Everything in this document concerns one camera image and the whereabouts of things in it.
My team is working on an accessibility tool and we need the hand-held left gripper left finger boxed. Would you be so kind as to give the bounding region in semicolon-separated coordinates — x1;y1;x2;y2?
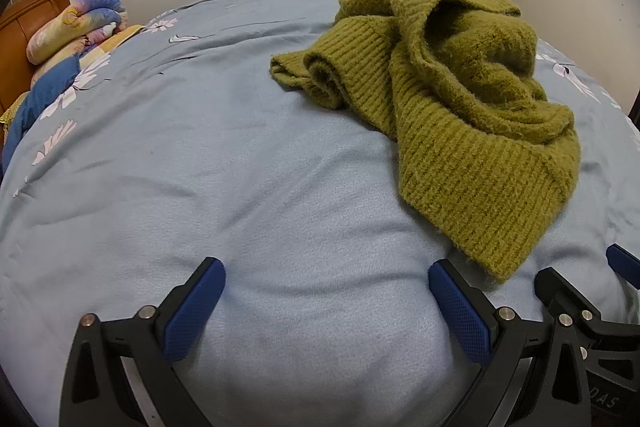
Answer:
59;257;227;427

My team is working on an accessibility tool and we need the light blue floral bed sheet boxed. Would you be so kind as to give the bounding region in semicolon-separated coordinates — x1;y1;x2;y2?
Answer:
0;0;640;427

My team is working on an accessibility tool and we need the olive green knitted sweater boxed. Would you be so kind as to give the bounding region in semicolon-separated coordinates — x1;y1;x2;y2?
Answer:
270;0;582;284

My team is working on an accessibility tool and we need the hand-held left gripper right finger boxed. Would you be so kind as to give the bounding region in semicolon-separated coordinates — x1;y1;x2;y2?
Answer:
428;258;588;427

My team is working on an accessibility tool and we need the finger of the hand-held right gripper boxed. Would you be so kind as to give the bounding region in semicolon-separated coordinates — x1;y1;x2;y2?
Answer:
605;243;640;291
534;266;609;334

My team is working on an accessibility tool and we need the brown wooden headboard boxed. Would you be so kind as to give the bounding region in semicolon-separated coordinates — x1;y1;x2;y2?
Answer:
0;0;68;122

